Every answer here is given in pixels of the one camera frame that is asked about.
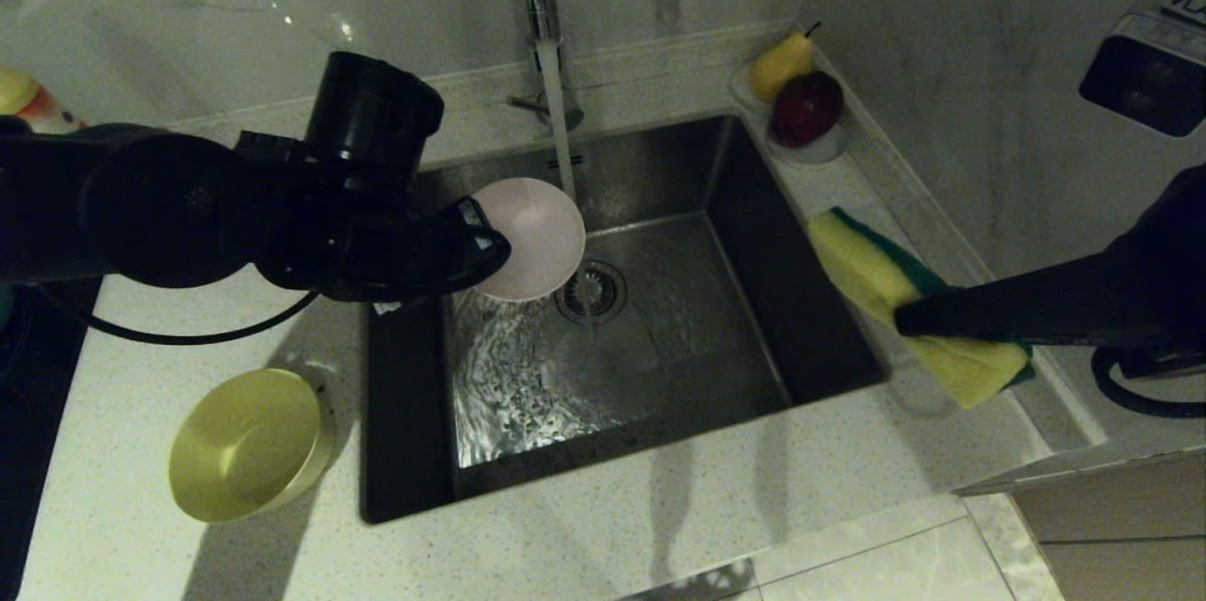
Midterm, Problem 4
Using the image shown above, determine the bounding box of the pink plastic bowl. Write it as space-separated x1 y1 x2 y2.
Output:
468 177 587 303

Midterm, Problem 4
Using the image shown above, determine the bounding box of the yellow green sponge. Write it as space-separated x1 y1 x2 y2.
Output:
807 206 1035 410

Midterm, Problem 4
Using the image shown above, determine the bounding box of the orange dish soap bottle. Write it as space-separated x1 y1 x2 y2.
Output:
0 67 88 135

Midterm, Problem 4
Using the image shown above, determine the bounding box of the stainless steel sink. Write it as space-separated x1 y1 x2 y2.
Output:
361 116 888 524

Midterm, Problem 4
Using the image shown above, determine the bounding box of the round metal drain strainer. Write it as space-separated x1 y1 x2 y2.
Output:
558 262 628 327

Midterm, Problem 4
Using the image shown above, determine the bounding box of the yellow plastic bowl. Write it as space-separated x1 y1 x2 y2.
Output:
168 368 336 524

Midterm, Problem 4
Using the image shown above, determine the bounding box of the small white dish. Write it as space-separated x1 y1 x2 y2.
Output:
730 64 847 169

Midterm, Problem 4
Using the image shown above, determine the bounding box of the dark red apple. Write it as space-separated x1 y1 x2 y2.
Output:
771 71 845 148

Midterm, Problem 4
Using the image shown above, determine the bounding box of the yellow pear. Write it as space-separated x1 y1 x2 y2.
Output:
749 21 819 105

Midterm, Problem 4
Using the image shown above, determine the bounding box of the black induction cooktop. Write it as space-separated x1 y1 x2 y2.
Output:
0 279 103 601

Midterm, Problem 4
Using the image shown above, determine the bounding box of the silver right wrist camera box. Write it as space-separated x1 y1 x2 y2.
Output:
1078 0 1206 138

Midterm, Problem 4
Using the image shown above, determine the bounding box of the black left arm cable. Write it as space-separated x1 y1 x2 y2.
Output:
38 285 321 346

